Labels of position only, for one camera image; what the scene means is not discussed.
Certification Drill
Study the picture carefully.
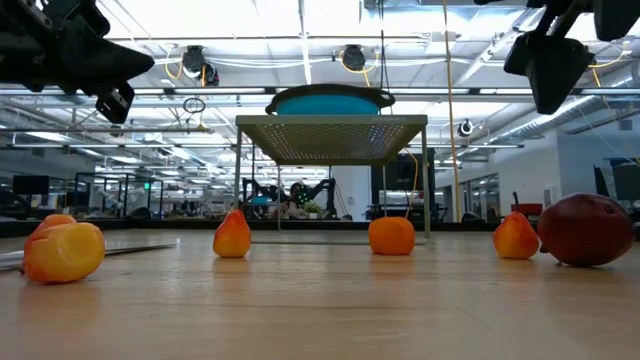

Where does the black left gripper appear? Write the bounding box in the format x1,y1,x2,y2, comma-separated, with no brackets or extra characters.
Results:
19,0,155,96

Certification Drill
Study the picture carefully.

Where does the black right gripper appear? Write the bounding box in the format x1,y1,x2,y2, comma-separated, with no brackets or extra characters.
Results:
524,0,640,115

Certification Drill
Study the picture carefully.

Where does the dark red pomegranate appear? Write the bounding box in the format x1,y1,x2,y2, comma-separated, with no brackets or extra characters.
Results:
536,192,637,268

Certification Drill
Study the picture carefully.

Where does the small orange-red pear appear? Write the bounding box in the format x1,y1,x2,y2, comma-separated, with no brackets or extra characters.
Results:
491,191,540,261
33,213,79,236
212,207,253,260

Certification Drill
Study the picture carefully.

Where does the yellow orange bell pepper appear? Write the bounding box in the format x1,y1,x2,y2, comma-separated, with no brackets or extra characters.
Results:
21,221,107,286

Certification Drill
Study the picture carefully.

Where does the blue collapsible colander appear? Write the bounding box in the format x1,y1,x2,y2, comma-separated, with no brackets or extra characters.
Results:
264,83,396,116

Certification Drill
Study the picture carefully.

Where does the small orange mandarin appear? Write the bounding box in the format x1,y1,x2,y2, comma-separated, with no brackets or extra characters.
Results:
367,216,417,257

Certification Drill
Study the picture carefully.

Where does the black-framed glass booth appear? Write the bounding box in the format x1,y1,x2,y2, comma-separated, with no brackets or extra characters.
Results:
73,172,165,220

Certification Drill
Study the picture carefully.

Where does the red box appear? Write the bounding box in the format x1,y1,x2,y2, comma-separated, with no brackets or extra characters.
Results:
509,202,544,217

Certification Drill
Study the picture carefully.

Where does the black monitor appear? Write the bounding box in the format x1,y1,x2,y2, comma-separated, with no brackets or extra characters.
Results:
12,174,51,196

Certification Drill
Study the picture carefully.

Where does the dark screen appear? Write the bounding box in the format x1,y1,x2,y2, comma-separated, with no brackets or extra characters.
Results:
370,152,436,192

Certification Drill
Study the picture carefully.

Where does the pale green perforated shelf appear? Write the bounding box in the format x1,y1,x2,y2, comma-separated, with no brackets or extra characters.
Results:
230,114,432,246

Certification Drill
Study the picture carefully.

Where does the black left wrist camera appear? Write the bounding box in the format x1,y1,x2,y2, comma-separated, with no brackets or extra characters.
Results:
94,81,136,125

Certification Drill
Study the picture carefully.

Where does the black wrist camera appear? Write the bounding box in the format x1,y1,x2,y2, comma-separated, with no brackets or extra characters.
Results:
94,81,136,125
503,33,532,77

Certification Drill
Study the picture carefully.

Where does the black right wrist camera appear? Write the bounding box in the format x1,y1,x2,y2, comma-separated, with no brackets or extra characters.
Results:
503,33,532,77

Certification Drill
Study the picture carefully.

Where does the hanging black cable coil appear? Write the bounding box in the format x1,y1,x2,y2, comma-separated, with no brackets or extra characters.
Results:
181,96,207,115

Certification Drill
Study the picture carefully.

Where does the dark wall panel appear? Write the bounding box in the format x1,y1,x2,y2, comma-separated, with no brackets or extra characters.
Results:
593,158,640,201

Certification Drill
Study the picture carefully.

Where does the black table frame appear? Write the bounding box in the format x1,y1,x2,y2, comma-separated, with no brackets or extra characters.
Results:
0,218,640,240

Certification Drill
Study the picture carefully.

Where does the thin black hanging cable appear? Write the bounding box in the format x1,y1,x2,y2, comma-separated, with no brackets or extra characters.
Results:
378,0,389,91

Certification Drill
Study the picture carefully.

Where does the table knife patterned handle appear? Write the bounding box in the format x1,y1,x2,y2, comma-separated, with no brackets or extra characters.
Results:
0,238,181,274

